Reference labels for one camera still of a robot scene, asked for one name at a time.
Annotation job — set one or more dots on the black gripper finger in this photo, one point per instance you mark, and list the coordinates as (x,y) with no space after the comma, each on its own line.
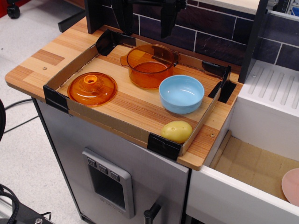
(168,17)
(123,11)

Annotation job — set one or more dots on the orange transparent pot lid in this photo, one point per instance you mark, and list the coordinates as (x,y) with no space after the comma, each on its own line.
(92,89)

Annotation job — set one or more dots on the orange transparent pot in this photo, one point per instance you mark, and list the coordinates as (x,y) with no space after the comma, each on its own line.
(148,65)

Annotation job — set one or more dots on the light blue bowl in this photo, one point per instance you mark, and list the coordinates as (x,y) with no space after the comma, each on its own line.
(181,94)

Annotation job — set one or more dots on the black chair caster wheel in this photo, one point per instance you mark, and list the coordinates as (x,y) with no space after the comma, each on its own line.
(13,10)

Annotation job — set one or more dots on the yellow plastic potato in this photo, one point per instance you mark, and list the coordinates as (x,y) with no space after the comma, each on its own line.
(177,131)

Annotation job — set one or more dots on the cardboard fence with black tape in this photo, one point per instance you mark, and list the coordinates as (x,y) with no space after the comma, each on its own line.
(137,114)

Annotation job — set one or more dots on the grey toy oven cabinet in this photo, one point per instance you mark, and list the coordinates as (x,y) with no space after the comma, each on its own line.
(112,180)

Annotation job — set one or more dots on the white toy sink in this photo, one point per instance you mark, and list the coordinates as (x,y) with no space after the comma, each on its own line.
(241,181)

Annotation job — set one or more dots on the pink plate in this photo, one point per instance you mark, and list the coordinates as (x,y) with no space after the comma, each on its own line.
(290,186)

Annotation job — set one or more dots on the black upright post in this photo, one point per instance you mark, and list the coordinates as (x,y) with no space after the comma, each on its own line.
(96,14)

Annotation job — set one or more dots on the black right shelf post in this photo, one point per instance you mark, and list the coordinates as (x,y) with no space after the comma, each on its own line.
(253,37)

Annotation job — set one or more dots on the black oven door handle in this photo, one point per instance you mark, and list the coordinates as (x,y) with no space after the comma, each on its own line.
(150,214)

